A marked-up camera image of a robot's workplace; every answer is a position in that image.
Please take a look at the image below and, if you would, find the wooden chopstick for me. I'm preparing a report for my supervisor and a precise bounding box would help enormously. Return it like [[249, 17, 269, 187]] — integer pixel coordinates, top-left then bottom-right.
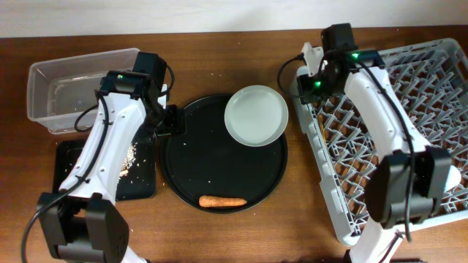
[[317, 114, 326, 142]]

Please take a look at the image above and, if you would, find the light grey plate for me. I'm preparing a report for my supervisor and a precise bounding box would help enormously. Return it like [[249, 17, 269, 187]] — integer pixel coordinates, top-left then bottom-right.
[[224, 85, 289, 147]]

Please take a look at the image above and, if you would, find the orange carrot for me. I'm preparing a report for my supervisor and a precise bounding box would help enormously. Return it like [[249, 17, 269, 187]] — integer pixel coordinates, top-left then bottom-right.
[[199, 195, 247, 207]]

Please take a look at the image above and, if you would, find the blue cup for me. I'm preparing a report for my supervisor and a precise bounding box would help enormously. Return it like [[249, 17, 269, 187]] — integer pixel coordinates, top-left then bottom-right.
[[446, 165, 461, 191]]

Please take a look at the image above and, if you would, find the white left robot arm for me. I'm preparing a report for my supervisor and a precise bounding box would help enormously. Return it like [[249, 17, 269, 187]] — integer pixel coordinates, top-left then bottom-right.
[[20, 52, 186, 262]]

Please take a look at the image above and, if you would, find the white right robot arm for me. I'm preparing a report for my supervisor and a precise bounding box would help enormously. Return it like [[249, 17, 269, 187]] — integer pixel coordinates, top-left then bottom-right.
[[290, 23, 461, 262]]

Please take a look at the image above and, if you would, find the grey dishwasher rack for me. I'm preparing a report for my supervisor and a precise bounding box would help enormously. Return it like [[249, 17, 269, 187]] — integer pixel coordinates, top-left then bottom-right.
[[293, 38, 467, 246]]

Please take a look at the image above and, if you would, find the clear plastic waste bin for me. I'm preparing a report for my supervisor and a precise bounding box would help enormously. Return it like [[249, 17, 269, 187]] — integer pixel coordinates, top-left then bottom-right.
[[26, 47, 140, 134]]

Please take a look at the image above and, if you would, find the round black serving tray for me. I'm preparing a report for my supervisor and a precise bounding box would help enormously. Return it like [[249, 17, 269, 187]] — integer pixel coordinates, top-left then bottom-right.
[[159, 94, 288, 214]]

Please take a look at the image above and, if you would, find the black rectangular tray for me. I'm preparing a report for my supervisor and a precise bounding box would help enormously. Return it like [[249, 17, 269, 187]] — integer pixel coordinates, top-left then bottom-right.
[[52, 140, 156, 201]]

